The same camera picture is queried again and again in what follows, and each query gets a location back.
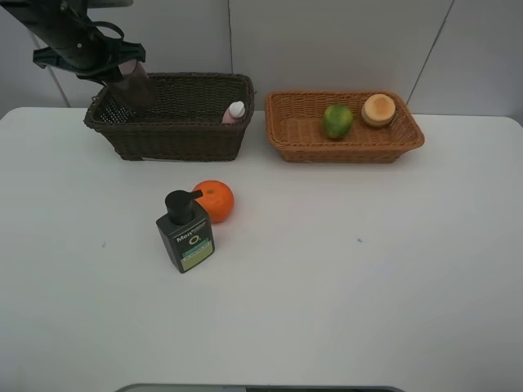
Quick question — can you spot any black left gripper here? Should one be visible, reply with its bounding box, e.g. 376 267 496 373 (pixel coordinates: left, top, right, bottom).
33 38 145 83

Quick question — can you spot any translucent purple plastic cup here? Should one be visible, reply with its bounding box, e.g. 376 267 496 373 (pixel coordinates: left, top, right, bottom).
107 60 157 112

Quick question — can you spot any pink spray bottle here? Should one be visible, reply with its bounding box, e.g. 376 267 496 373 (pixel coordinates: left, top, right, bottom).
221 101 246 125

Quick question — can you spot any dark green pump bottle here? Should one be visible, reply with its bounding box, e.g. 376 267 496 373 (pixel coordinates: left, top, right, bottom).
156 190 215 274

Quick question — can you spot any green lime fruit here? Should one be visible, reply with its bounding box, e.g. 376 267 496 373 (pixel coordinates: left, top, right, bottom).
322 105 353 140

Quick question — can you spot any red yellow peach half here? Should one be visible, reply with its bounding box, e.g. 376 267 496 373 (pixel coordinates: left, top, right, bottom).
361 94 396 127

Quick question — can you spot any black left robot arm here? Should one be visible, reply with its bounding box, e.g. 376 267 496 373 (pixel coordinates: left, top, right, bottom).
1 0 145 84

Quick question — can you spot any dark brown wicker basket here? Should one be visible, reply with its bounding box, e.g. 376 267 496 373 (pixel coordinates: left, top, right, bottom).
84 73 255 162

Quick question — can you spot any orange tangerine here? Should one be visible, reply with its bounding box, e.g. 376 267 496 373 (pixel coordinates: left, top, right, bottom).
193 180 235 224

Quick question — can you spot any orange wicker basket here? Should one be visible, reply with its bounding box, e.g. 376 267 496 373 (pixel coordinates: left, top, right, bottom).
265 90 425 163

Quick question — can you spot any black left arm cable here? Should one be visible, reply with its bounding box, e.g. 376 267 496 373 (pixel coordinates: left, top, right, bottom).
56 0 126 42

